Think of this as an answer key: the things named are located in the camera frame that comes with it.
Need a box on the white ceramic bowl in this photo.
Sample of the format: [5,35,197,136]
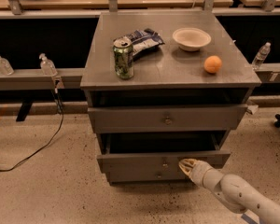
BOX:
[173,28,212,51]

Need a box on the clear water bottle right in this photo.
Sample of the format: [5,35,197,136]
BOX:
[251,42,271,70]

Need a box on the black power cable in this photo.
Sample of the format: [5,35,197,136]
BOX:
[0,87,65,175]

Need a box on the grey drawer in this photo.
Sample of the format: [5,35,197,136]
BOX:
[88,105,247,133]
[97,133,231,173]
[106,172,188,183]

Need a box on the clear bottle far left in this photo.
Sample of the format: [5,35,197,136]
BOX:
[0,56,14,76]

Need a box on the blue white chip bag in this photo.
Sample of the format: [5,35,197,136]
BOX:
[114,28,164,60]

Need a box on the orange fruit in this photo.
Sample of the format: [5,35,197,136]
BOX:
[203,55,222,74]

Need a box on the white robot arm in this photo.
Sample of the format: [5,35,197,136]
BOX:
[178,159,280,224]

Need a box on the grey top drawer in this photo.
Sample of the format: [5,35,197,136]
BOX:
[88,105,247,133]

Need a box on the green soda can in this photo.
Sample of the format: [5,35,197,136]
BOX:
[113,36,133,79]

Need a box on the clear bottle near cabinet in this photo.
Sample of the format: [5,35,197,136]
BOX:
[39,53,58,77]

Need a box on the grey bottom drawer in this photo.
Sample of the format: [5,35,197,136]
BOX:
[106,172,188,183]

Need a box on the grey wooden drawer cabinet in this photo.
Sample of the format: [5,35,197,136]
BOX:
[80,9,262,184]

